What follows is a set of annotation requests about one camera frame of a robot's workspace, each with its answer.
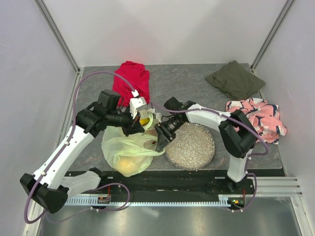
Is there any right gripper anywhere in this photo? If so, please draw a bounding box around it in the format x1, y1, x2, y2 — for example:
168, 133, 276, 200
154, 117, 185, 151

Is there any pale green plastic bag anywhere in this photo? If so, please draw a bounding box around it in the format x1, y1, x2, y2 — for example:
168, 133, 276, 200
101, 110, 165, 177

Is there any olive green cloth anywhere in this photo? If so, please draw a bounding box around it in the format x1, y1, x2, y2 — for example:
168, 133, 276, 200
205, 61, 265, 100

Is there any yellow banana bunch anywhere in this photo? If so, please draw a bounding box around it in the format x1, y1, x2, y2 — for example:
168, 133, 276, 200
139, 118, 151, 126

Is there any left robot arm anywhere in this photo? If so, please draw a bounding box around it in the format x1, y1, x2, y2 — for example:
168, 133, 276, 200
20, 89, 146, 213

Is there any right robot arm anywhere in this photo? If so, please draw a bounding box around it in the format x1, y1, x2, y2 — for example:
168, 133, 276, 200
155, 97, 259, 194

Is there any speckled round plate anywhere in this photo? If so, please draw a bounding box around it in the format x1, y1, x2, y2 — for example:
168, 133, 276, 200
165, 122, 216, 171

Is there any red cloth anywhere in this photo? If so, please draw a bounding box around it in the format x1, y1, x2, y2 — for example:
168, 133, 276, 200
112, 61, 150, 107

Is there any pink patterned cloth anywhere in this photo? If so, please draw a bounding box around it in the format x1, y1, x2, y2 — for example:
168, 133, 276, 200
225, 97, 287, 145

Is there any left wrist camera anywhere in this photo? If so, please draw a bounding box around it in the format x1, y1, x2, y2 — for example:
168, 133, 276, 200
129, 90, 147, 119

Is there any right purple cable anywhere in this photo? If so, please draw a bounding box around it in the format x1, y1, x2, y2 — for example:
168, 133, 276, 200
150, 103, 269, 155

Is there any purple cable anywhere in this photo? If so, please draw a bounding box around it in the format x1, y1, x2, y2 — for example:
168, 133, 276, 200
150, 103, 269, 155
24, 68, 138, 224

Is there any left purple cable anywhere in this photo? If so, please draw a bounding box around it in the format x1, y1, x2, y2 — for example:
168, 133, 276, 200
24, 68, 138, 224

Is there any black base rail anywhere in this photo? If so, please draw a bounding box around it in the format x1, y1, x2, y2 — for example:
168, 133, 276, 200
93, 170, 254, 203

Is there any white cable duct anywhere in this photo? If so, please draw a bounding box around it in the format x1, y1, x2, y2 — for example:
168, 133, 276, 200
65, 194, 244, 207

